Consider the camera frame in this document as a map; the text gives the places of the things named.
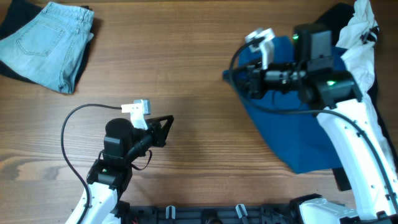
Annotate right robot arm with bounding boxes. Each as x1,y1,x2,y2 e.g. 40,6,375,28
238,24,397,223

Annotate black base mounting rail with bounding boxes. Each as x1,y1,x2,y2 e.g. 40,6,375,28
122,204,302,224

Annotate black camera cable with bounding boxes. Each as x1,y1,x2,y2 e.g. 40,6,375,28
60,103,123,224
228,36,398,215

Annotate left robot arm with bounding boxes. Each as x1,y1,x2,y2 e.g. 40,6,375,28
67,115,174,223

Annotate black right camera cable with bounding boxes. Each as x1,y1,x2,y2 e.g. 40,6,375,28
228,36,398,215

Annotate black garment at right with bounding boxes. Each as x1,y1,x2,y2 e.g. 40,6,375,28
315,2,397,191

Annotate white shirt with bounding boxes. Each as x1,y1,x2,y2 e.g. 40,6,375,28
336,0,396,172

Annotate dark blue shirt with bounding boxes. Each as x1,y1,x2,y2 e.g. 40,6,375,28
238,36,346,174

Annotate light blue folded jeans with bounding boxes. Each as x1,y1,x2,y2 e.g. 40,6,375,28
1,1,95,94

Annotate black folded garment under jeans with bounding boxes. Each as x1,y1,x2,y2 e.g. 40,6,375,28
1,0,91,86

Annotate black left camera cable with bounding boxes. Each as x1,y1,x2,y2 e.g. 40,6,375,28
60,103,123,224

